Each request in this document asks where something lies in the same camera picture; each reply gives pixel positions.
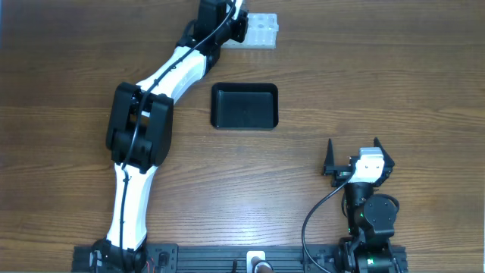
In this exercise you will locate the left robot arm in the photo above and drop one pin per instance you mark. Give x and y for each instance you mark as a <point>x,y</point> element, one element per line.
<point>132,212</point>

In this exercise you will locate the black tray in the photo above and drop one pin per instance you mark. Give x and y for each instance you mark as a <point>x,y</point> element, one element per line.
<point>244,110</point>

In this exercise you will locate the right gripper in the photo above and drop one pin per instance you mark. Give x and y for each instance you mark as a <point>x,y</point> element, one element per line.
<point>341,175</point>

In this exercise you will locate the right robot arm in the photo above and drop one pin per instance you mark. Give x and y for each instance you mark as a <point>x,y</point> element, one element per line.
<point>379,216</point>

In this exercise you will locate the white test tube rack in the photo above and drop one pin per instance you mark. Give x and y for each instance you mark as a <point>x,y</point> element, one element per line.
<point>261,32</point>

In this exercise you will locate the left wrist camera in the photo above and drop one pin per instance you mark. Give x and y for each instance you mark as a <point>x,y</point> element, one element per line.
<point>238,13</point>

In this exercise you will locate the mounting rail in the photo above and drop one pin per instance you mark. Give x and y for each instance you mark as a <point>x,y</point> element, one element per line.
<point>212,259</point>

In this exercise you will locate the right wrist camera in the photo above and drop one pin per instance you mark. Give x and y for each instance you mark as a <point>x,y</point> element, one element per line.
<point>369,165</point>

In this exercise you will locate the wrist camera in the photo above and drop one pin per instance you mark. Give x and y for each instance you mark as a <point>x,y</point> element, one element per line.
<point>238,13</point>
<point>369,165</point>

